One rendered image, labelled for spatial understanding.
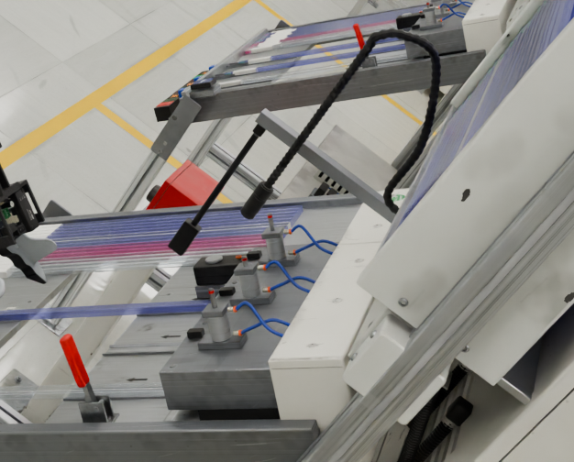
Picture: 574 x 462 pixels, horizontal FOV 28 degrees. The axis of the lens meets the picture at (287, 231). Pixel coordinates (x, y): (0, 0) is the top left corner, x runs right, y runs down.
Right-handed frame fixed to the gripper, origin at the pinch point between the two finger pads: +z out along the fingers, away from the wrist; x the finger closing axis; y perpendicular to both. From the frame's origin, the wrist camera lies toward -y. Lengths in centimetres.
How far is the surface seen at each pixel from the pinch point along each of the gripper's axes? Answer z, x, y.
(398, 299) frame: 4, -12, 49
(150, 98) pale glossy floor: 22, 269, -110
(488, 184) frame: -5, -12, 60
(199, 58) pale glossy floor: 20, 325, -111
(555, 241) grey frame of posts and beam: 1, -14, 65
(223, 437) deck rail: 15.4, -10.0, 25.4
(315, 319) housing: 9.3, 1.1, 35.1
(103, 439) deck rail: 13.1, -10.0, 11.6
